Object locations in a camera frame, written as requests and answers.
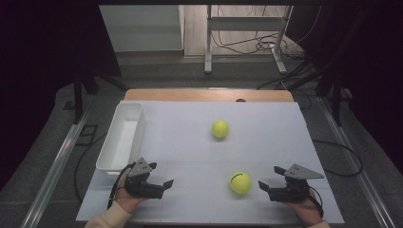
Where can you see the white plastic bin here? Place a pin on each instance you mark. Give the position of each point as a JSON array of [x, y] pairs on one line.
[[122, 142]]

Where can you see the metal floor rail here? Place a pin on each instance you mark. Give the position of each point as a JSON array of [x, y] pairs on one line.
[[358, 164], [53, 177]]

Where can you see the white metal stand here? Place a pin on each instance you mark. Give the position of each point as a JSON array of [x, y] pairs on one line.
[[245, 23]]

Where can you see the person's right hand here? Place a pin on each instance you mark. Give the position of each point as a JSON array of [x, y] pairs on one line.
[[309, 212]]

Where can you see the dark curtain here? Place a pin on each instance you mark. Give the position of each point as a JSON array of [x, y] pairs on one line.
[[370, 63], [38, 63]]

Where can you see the white cabinet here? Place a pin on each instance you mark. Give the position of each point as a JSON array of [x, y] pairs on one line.
[[142, 28]]

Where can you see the white table cover board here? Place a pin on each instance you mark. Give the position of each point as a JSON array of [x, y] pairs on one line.
[[196, 158]]

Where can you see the yellow tennis ball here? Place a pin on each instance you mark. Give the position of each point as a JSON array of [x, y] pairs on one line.
[[241, 183], [220, 129]]

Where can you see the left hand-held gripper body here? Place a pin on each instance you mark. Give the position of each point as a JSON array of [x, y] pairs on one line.
[[141, 186]]

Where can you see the wooden table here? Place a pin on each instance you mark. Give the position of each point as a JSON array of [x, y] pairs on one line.
[[190, 95]]

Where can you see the person's left hand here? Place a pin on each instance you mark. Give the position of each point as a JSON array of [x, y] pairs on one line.
[[126, 201]]

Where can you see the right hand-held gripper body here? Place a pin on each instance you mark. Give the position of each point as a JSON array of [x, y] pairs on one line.
[[293, 193]]

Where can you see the dark table grommet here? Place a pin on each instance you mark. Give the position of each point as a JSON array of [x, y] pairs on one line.
[[240, 100]]

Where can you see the black stand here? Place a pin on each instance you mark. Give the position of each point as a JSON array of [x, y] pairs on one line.
[[336, 95], [78, 98]]

